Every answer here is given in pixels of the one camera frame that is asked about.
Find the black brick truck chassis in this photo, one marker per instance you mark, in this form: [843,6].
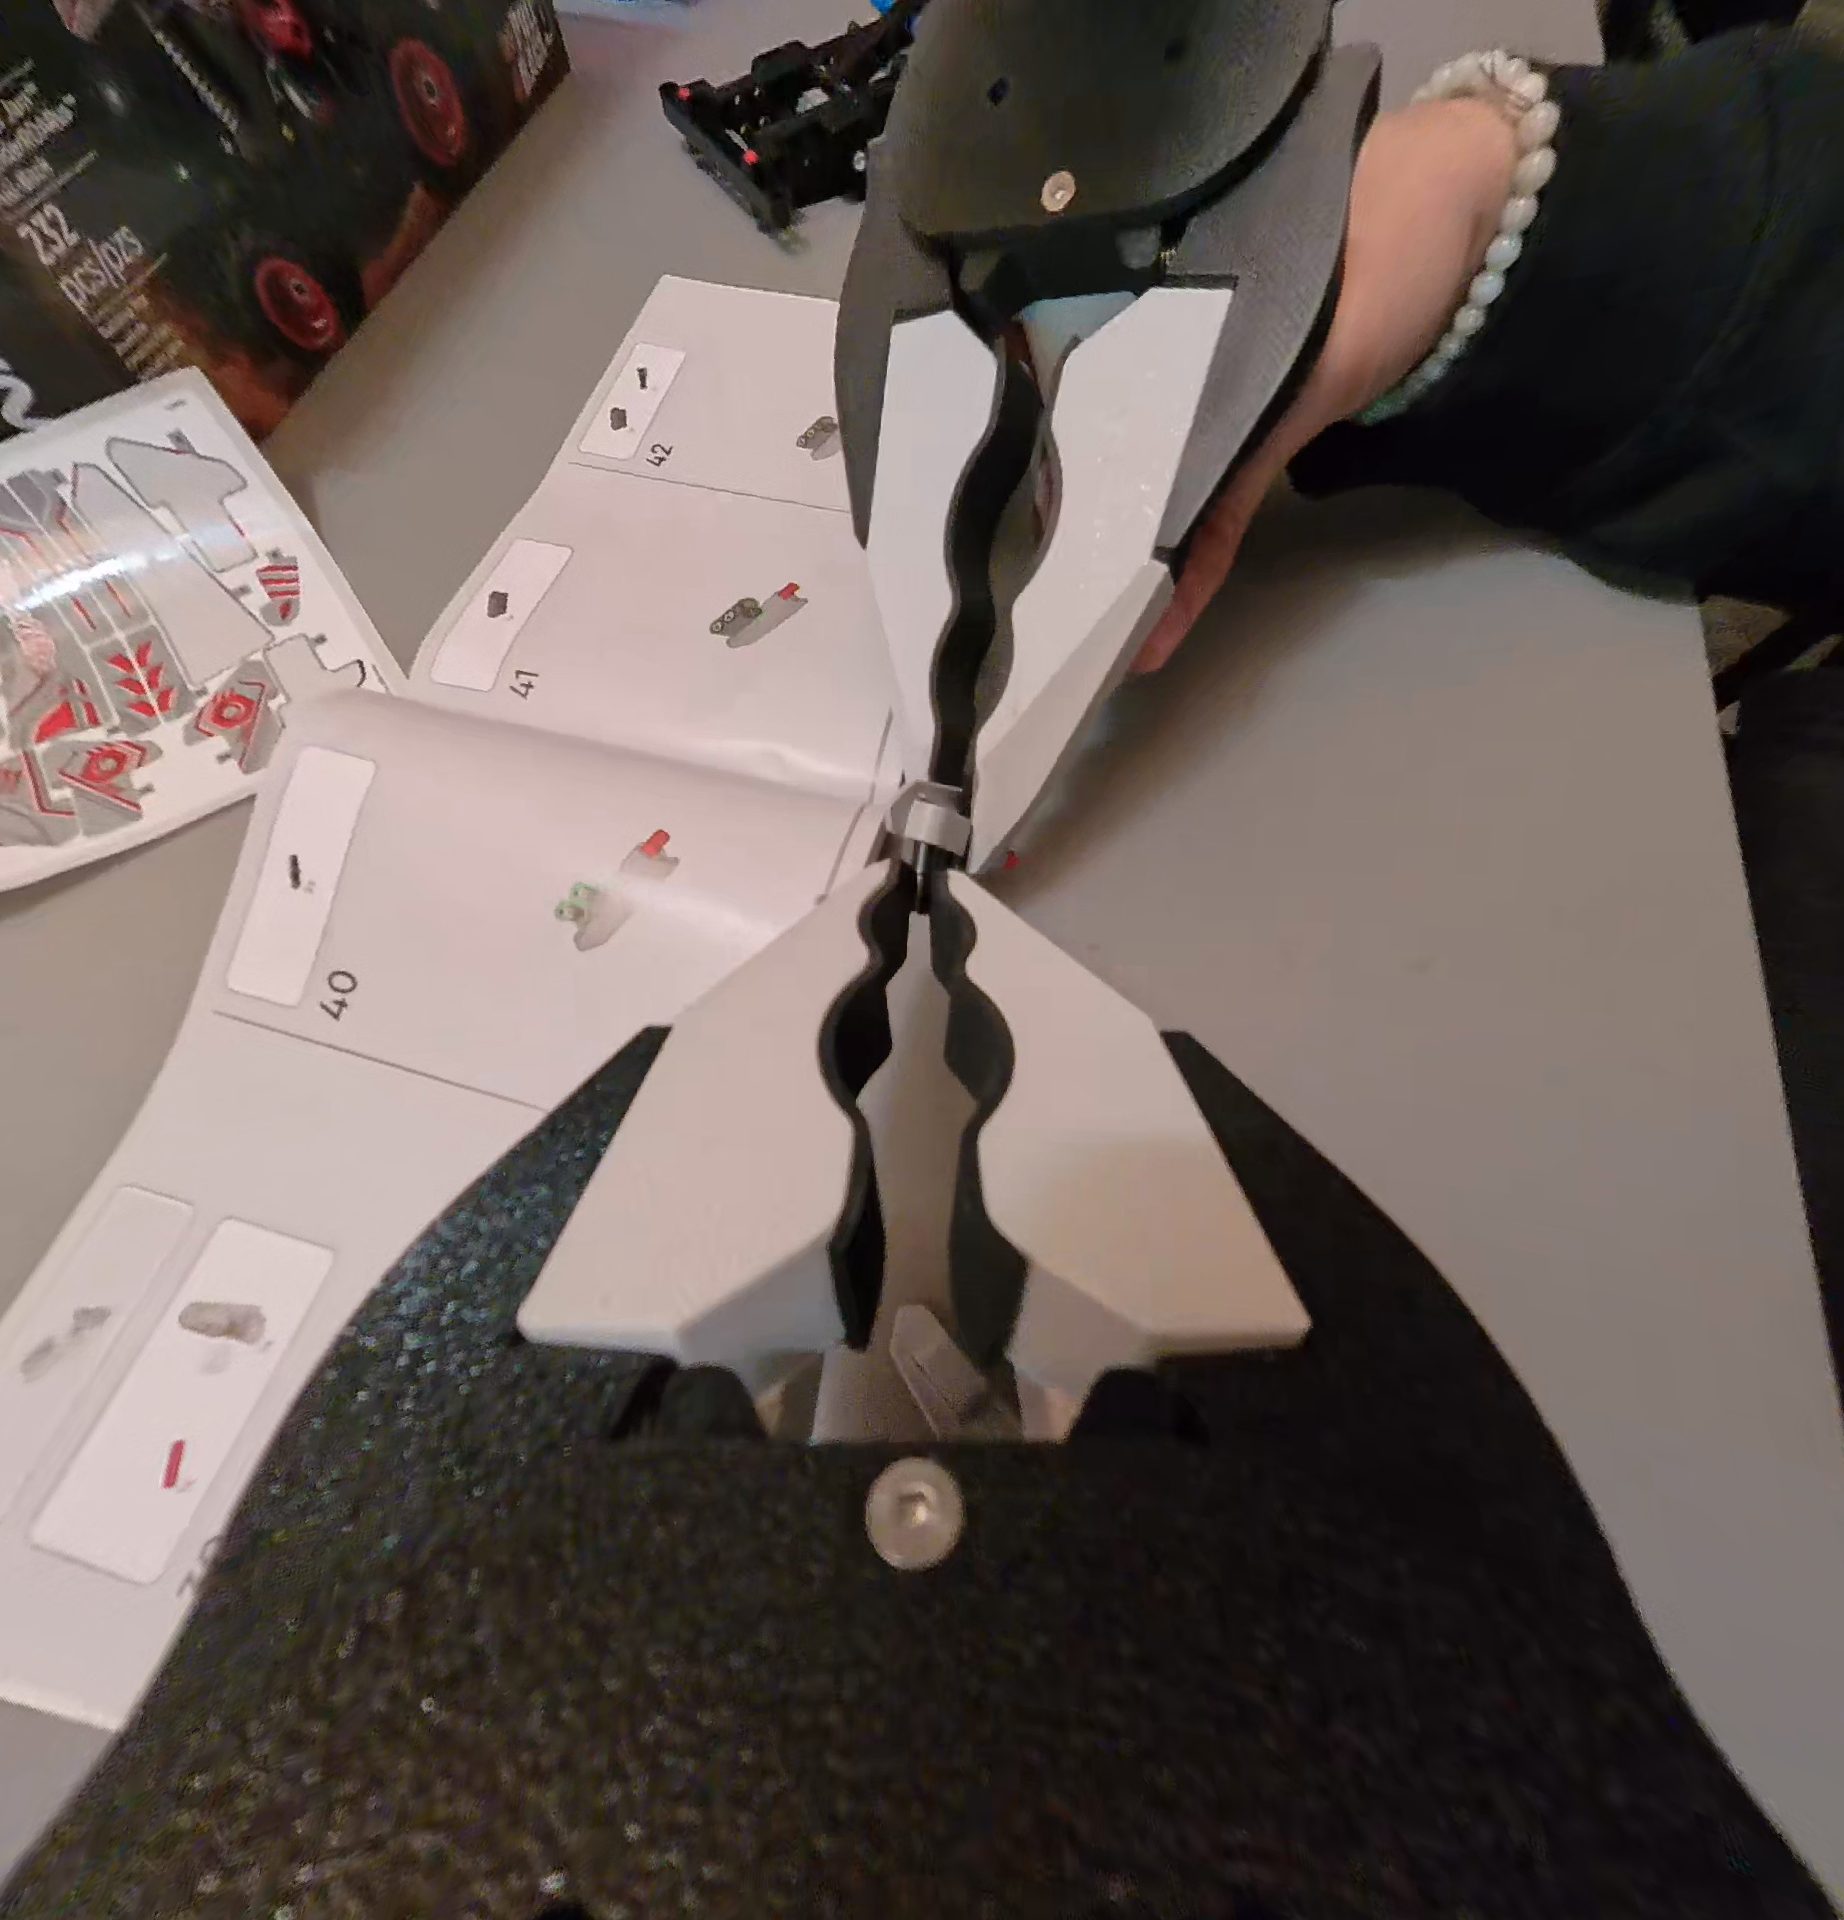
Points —
[787,129]

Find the grey desk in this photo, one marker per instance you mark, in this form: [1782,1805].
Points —
[1386,974]

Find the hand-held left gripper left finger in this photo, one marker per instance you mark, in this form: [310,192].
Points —
[666,1201]

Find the person's black clothed body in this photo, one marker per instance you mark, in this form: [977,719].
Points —
[1822,1050]

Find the person's right forearm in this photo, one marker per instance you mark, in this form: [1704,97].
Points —
[1687,301]

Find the grey brick with red axle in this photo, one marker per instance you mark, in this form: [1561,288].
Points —
[930,818]

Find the red grey sticker sheet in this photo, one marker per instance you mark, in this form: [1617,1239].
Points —
[143,600]

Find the person's right hand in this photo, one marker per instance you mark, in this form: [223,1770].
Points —
[1386,271]

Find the white instruction booklet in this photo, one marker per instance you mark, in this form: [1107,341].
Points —
[412,900]

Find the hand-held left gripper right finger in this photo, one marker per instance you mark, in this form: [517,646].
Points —
[1133,1201]

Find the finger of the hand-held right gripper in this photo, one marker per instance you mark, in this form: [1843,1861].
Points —
[1133,450]
[915,450]

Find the black toy set box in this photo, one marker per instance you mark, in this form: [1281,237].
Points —
[187,181]

